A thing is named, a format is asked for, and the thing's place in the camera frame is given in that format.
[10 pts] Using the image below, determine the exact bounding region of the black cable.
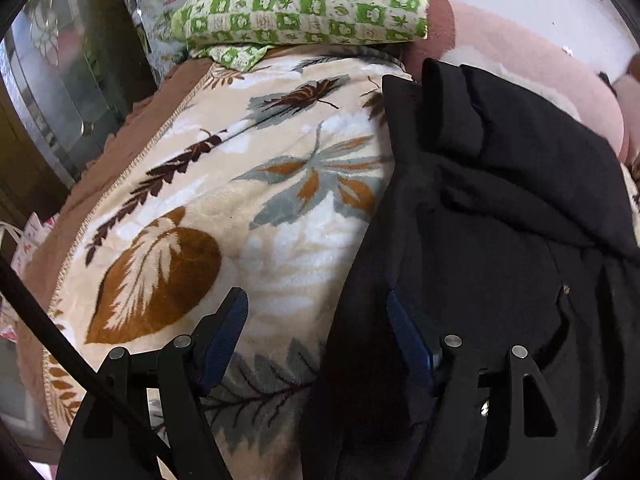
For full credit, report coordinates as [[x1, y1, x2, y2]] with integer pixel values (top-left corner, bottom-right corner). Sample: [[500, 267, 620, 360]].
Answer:
[[0, 255, 176, 471]]

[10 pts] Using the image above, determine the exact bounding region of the white pink-print bag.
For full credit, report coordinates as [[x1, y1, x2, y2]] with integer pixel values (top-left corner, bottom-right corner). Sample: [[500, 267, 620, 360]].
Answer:
[[0, 212, 61, 341]]

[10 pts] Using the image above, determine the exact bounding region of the leaf-print fleece blanket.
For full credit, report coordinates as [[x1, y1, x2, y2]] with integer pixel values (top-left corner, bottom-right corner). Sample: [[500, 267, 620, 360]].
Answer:
[[42, 52, 640, 480]]

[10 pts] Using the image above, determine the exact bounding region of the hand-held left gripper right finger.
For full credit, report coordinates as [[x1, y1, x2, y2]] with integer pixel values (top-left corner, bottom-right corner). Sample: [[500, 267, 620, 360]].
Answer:
[[386, 287, 583, 480]]

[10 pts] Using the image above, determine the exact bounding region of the black coat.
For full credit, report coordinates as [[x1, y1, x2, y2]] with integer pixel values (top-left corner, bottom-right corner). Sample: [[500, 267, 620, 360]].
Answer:
[[300, 57, 640, 480]]

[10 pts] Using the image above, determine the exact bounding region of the green-print plastic bag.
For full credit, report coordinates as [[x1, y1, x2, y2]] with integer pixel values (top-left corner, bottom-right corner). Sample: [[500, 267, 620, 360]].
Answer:
[[120, 0, 188, 83]]

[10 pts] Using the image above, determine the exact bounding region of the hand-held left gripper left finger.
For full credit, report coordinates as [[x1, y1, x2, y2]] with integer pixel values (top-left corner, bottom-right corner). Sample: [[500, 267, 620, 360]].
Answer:
[[56, 287, 249, 480]]

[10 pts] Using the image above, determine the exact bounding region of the green checked quilt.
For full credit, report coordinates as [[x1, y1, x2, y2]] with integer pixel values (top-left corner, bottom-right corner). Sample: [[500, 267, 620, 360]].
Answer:
[[171, 0, 431, 72]]

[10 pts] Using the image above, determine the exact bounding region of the pink brown sofa armrest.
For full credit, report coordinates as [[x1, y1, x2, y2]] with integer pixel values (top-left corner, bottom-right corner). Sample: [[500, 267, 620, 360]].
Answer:
[[612, 52, 640, 166]]

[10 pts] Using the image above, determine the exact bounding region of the brown ruffled sofa cover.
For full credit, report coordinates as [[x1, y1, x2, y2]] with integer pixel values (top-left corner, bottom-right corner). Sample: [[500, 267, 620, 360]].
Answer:
[[15, 57, 216, 441]]

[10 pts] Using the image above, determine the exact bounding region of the patterned glass door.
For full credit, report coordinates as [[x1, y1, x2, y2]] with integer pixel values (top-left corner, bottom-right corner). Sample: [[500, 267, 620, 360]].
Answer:
[[0, 0, 156, 181]]

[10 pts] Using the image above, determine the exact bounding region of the pink sofa backrest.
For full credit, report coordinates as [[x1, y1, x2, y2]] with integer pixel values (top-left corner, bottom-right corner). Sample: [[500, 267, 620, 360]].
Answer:
[[405, 0, 633, 161]]

